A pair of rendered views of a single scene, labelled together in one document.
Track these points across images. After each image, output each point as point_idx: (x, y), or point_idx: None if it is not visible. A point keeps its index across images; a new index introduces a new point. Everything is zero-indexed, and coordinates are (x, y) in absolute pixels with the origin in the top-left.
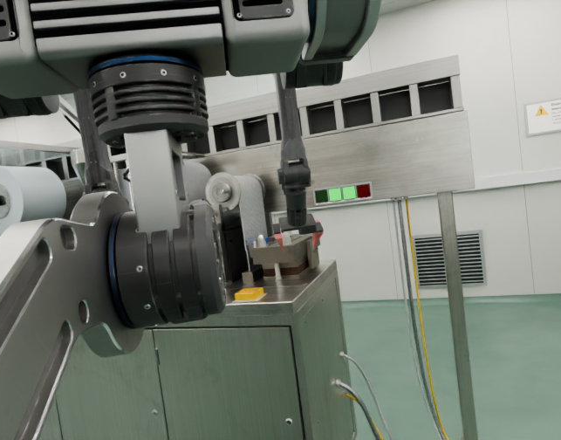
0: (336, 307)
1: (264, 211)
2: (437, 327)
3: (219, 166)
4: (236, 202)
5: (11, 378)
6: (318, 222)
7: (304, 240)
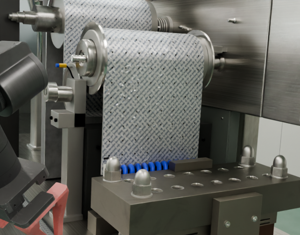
0: None
1: (223, 106)
2: None
3: (183, 9)
4: (100, 82)
5: None
6: (50, 195)
7: (209, 196)
